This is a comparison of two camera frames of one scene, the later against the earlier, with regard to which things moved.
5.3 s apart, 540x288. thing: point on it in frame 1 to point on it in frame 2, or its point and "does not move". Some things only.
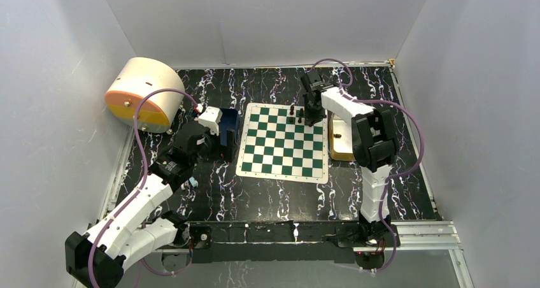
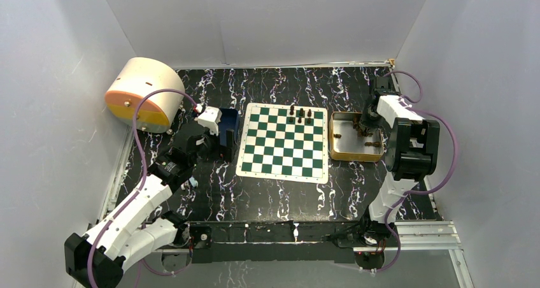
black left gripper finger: (231, 146) does not move
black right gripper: (309, 116) to (365, 122)
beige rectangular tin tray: (340, 138) does not move
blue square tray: (230, 121) does not move
